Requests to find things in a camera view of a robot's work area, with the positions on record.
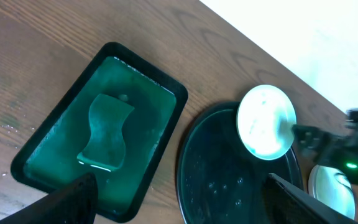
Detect green sponge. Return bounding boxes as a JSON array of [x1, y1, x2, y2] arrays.
[[77, 94, 134, 172]]

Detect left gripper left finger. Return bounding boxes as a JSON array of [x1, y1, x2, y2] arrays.
[[0, 173, 98, 224]]

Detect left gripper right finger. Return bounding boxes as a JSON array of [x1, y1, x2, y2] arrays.
[[262, 173, 357, 224]]

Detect mint plate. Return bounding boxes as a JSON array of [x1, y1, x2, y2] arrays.
[[236, 85, 297, 161], [308, 165, 356, 220]]

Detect round black tray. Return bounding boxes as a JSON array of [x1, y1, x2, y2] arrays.
[[177, 101, 303, 224]]

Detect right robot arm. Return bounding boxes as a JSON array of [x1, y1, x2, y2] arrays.
[[291, 124, 358, 185]]

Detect green rectangular tray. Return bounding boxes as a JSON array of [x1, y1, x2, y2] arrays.
[[11, 42, 188, 223]]

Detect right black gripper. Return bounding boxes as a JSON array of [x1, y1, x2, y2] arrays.
[[291, 124, 346, 165]]

